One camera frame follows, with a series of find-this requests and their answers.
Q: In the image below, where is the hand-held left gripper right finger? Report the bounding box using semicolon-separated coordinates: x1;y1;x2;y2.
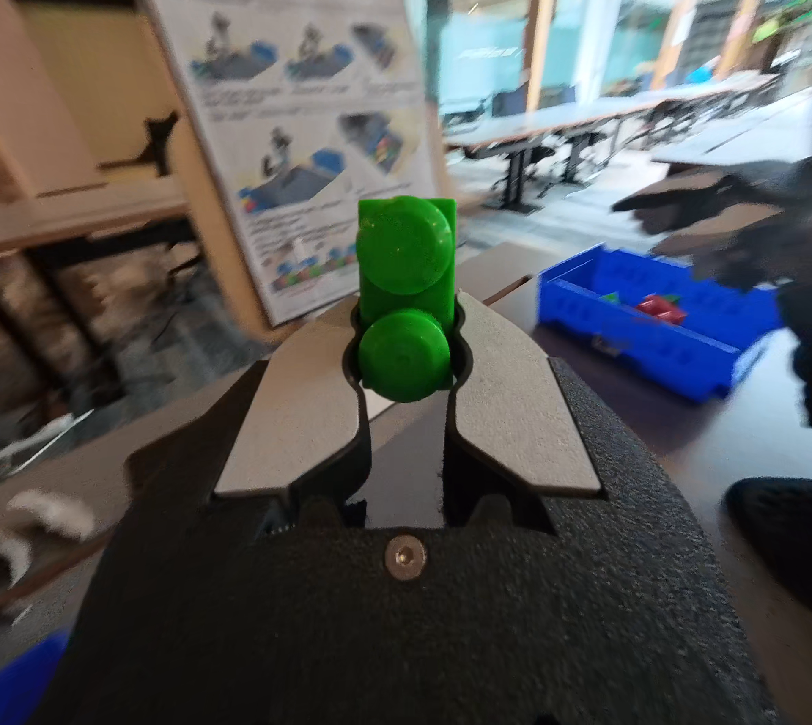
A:
444;291;602;497

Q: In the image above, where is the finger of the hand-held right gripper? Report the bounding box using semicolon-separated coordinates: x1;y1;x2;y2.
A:
609;161;800;236
650;208;812;294

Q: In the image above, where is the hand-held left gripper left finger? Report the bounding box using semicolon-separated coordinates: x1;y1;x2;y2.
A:
214;294;375;500

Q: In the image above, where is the red mega block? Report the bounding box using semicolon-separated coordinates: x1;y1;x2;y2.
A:
635;294;689;326

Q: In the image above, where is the blue plastic bin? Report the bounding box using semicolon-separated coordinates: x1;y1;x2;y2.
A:
537;246;785;406

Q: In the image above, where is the blue plastic object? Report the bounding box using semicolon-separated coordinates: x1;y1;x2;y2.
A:
0;630;72;725

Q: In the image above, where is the long dark table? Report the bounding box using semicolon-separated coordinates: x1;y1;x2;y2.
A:
442;72;775;216

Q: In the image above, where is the printed instruction sheet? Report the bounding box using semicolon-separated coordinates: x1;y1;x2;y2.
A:
112;0;441;329

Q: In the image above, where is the wooden table frame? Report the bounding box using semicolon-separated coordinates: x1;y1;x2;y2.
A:
0;0;191;263

